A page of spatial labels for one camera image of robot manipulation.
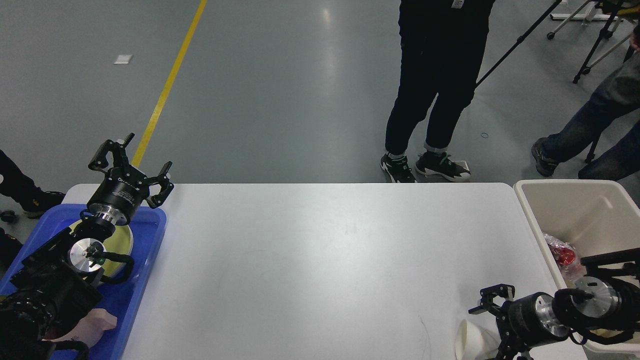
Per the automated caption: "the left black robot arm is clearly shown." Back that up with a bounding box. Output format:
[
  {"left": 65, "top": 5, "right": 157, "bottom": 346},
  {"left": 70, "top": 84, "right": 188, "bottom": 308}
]
[{"left": 1, "top": 134, "right": 174, "bottom": 360}]

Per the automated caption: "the metal floor socket plate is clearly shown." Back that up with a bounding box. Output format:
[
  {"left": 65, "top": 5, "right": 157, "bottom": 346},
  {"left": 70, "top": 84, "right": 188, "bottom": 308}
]
[{"left": 454, "top": 161, "right": 471, "bottom": 173}]

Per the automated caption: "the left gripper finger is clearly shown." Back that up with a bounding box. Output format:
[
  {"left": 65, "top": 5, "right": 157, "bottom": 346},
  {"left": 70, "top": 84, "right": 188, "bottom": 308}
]
[
  {"left": 145, "top": 161, "right": 174, "bottom": 208},
  {"left": 87, "top": 132, "right": 135, "bottom": 181}
]

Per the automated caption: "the blue plastic tray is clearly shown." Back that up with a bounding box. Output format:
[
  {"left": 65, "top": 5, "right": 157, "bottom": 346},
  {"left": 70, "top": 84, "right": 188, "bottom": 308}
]
[{"left": 0, "top": 203, "right": 167, "bottom": 360}]

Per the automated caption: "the yellow plate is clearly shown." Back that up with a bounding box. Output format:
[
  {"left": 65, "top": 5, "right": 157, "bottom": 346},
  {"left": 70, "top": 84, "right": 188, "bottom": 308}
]
[{"left": 63, "top": 219, "right": 134, "bottom": 287}]

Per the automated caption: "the white rolling chair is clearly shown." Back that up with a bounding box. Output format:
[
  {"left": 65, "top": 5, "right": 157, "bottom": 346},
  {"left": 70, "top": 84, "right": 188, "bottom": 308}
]
[{"left": 546, "top": 0, "right": 639, "bottom": 84}]

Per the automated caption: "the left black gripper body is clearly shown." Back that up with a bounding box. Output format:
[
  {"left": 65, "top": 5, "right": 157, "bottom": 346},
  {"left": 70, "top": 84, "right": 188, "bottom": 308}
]
[{"left": 87, "top": 177, "right": 150, "bottom": 226}]

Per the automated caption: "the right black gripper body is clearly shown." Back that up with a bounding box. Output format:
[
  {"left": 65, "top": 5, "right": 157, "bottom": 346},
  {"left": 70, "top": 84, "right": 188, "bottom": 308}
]
[{"left": 500, "top": 292, "right": 570, "bottom": 348}]

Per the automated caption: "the pink mug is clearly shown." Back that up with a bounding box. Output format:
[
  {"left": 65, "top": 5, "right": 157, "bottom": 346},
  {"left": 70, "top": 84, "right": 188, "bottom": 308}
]
[{"left": 45, "top": 309, "right": 118, "bottom": 348}]

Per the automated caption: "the person with black-white sneakers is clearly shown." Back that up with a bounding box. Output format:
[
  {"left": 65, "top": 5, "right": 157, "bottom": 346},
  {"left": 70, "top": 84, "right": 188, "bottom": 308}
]
[{"left": 380, "top": 0, "right": 494, "bottom": 183}]

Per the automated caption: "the black camera tripod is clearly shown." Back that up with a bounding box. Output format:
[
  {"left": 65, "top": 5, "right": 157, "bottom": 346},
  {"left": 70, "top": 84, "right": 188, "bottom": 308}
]
[{"left": 475, "top": 0, "right": 629, "bottom": 89}]

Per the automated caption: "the crushed red can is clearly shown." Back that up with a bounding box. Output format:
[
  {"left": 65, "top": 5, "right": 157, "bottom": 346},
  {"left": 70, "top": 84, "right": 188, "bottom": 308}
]
[{"left": 542, "top": 232, "right": 585, "bottom": 280}]

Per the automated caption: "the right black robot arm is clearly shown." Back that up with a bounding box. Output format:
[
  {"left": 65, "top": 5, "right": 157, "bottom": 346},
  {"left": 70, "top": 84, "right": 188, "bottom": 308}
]
[{"left": 468, "top": 248, "right": 640, "bottom": 360}]

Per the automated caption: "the beige plastic bin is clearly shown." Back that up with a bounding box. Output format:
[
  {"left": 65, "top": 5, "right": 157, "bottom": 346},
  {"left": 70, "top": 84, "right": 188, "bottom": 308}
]
[{"left": 513, "top": 179, "right": 640, "bottom": 355}]

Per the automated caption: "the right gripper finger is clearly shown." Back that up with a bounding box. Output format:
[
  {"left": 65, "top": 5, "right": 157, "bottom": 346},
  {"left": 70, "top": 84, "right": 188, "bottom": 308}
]
[
  {"left": 493, "top": 335, "right": 533, "bottom": 360},
  {"left": 468, "top": 284, "right": 515, "bottom": 316}
]

